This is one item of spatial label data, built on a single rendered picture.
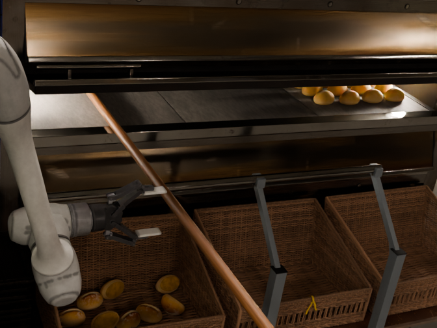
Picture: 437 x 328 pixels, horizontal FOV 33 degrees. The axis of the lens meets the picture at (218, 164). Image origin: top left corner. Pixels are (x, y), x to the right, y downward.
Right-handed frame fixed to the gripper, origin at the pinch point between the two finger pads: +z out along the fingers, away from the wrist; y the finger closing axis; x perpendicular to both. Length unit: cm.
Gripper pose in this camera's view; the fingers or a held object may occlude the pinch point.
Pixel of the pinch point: (158, 211)
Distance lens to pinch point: 210.1
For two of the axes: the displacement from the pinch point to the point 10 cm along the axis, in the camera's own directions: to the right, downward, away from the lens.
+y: -1.4, 8.9, 4.4
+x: 4.2, 4.6, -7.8
